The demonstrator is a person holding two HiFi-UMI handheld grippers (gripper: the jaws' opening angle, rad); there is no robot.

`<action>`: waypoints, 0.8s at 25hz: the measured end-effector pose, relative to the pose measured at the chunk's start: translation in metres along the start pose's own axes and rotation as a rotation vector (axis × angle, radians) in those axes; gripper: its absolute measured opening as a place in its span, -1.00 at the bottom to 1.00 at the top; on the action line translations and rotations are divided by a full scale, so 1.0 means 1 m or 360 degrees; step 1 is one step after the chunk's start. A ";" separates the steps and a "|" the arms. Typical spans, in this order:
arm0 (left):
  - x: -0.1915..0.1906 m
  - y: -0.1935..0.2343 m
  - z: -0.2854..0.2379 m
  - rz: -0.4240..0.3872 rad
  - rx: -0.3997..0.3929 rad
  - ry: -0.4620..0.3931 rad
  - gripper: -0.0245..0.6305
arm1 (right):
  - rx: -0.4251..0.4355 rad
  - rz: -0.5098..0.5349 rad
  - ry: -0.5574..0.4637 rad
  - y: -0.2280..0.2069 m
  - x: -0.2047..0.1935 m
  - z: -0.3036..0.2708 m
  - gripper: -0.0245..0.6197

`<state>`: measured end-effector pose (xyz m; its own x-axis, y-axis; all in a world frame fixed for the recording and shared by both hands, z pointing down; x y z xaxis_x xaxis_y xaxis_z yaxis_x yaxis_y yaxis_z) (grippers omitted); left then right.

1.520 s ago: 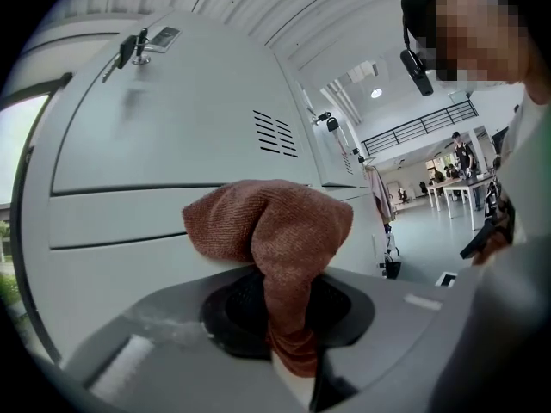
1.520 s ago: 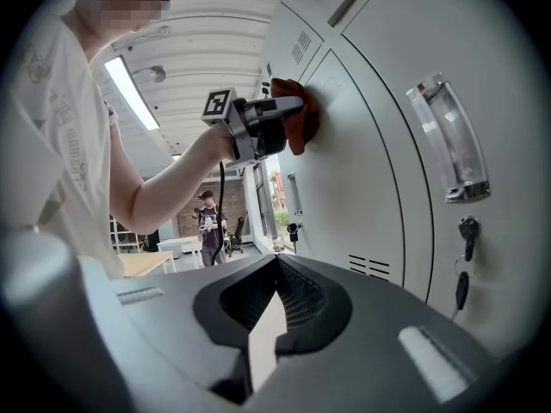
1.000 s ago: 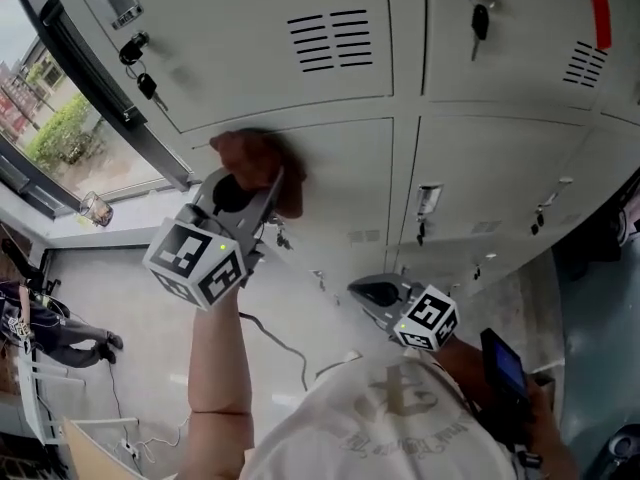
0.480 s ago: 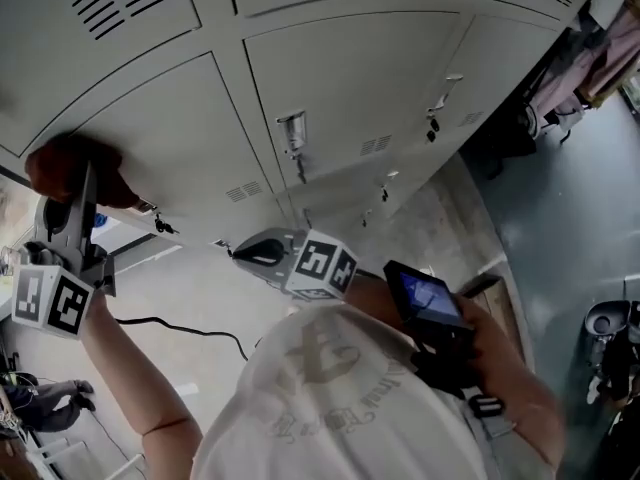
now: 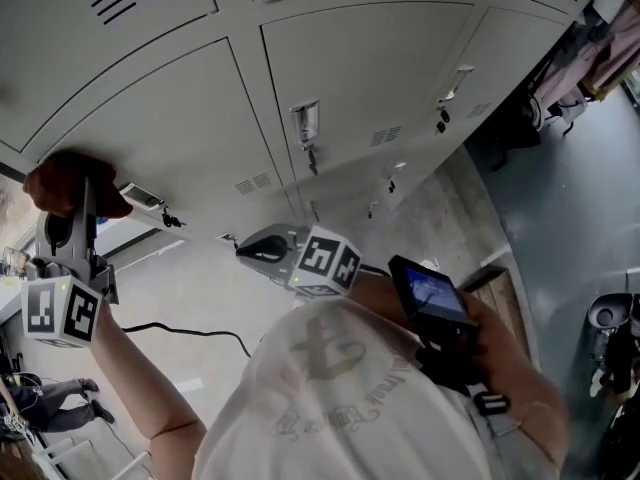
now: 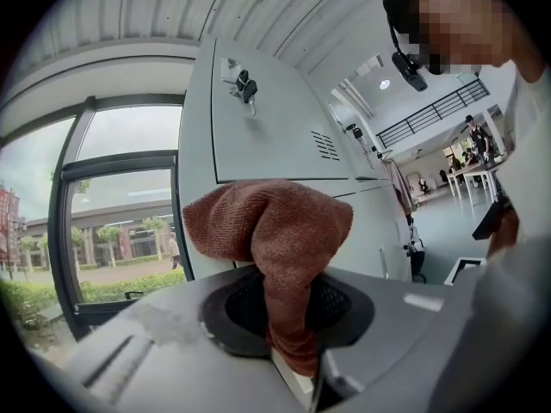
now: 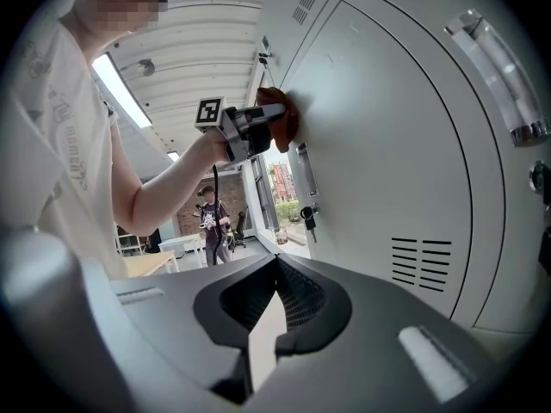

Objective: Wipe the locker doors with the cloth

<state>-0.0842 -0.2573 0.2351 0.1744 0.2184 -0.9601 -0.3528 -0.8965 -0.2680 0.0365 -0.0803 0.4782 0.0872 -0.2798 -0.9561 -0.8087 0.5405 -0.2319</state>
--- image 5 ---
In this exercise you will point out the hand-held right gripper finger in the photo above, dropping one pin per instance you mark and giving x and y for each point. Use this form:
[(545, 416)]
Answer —
[(280, 233), (272, 268)]

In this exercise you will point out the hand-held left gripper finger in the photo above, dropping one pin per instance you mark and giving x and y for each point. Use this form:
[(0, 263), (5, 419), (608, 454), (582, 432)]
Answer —
[(57, 228), (91, 238)]

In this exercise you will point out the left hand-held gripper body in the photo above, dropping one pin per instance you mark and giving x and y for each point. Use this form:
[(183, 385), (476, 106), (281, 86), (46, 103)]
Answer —
[(60, 313)]

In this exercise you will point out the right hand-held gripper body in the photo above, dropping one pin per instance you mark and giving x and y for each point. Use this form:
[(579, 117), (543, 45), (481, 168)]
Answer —
[(320, 263)]

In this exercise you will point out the brown cleaning cloth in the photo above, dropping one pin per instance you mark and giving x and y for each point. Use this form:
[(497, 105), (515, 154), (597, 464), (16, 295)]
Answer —
[(60, 183)]

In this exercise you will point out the grey metal locker door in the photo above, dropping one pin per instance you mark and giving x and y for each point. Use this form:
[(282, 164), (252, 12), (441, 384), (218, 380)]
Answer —
[(175, 118)]

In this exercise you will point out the grey metal locker cabinet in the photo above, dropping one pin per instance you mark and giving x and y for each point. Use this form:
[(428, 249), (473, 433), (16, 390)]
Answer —
[(375, 68)]

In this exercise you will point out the person's right forearm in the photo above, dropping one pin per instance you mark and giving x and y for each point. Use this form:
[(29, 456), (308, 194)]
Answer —
[(530, 393)]

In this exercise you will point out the person's left forearm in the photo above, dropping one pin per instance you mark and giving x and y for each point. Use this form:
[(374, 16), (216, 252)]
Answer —
[(150, 398)]

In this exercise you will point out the black-framed window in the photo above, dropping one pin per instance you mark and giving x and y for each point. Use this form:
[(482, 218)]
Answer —
[(12, 208)]

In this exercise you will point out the clear plastic bin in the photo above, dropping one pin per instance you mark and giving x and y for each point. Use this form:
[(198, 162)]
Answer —
[(15, 260)]

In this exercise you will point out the white floor tape strip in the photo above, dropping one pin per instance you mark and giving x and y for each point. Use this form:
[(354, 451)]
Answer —
[(190, 385)]

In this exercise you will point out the person's white printed t-shirt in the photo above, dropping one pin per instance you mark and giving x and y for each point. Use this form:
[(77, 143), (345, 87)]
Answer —
[(350, 418)]

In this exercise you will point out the wooden crate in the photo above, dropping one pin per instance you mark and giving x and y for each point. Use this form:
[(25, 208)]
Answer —
[(500, 293)]

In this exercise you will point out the dark equipment pile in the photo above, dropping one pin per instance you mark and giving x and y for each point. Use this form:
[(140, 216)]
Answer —
[(505, 138)]

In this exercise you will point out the black grey floor machine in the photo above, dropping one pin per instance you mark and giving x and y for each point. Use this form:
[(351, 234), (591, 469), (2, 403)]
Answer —
[(607, 313)]

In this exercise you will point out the pink hanging clothes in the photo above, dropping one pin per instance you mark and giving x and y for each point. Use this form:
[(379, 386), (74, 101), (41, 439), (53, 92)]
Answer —
[(615, 43)]

